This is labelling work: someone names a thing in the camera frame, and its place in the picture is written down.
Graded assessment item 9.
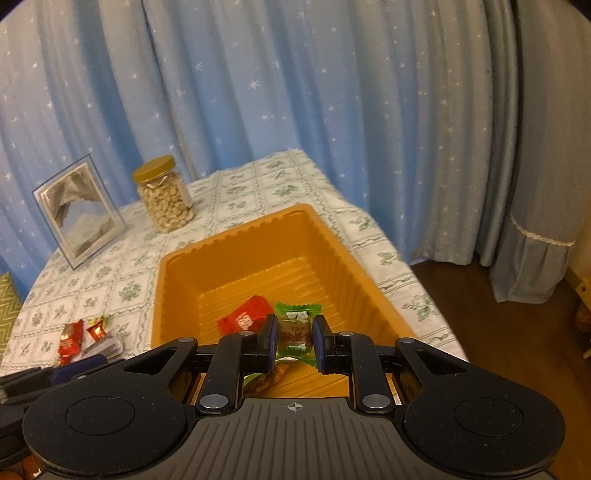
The sand art picture frame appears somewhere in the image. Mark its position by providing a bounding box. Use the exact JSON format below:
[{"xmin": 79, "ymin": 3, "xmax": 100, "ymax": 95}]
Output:
[{"xmin": 33, "ymin": 154, "xmax": 126, "ymax": 270}]

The cashew jar gold lid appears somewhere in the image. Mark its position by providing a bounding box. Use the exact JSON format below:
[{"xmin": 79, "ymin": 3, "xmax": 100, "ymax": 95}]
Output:
[{"xmin": 132, "ymin": 155, "xmax": 194, "ymax": 233}]

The blue star curtain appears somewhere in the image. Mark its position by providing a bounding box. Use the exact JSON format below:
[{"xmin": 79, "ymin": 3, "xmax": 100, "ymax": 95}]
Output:
[{"xmin": 1, "ymin": 1, "xmax": 497, "ymax": 289}]

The large red snack packet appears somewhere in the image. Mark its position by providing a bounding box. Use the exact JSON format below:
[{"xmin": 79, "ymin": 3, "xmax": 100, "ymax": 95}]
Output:
[{"xmin": 57, "ymin": 320, "xmax": 84, "ymax": 366}]

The green brown candy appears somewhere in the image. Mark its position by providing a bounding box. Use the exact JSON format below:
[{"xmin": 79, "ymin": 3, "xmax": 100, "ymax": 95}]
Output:
[{"xmin": 274, "ymin": 302, "xmax": 322, "ymax": 366}]

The green zigzag cushion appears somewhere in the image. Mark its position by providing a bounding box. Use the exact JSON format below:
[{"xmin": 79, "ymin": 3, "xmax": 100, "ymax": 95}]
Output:
[{"xmin": 0, "ymin": 272, "xmax": 22, "ymax": 358}]

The orange plastic tray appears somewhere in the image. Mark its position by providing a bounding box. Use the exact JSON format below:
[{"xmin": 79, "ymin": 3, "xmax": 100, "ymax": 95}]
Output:
[{"xmin": 150, "ymin": 203, "xmax": 419, "ymax": 400}]

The person's left hand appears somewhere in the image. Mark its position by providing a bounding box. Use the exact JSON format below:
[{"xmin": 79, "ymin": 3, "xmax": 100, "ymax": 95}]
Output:
[{"xmin": 0, "ymin": 455, "xmax": 41, "ymax": 480}]

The grey lace-trim curtain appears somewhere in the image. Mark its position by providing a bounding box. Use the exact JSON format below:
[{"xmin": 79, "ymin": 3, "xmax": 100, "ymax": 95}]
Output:
[{"xmin": 476, "ymin": 1, "xmax": 590, "ymax": 304}]

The green floral tablecloth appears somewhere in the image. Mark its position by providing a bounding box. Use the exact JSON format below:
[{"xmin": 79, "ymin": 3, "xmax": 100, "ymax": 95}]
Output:
[{"xmin": 1, "ymin": 150, "xmax": 464, "ymax": 374}]

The black sausage snack packet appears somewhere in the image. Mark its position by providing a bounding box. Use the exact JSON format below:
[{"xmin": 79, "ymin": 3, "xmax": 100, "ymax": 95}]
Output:
[{"xmin": 243, "ymin": 362, "xmax": 290, "ymax": 396}]

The red fabric-look snack packet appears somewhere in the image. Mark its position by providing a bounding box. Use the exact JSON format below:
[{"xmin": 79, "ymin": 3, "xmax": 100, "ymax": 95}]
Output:
[{"xmin": 217, "ymin": 295, "xmax": 273, "ymax": 336}]

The clear sesame bar packet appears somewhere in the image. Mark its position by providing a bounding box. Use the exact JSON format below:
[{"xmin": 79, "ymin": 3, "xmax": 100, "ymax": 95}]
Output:
[{"xmin": 80, "ymin": 334, "xmax": 124, "ymax": 361}]

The red yellow candy packet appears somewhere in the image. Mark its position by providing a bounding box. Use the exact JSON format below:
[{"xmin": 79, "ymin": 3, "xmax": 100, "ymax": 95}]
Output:
[{"xmin": 86, "ymin": 315, "xmax": 110, "ymax": 342}]

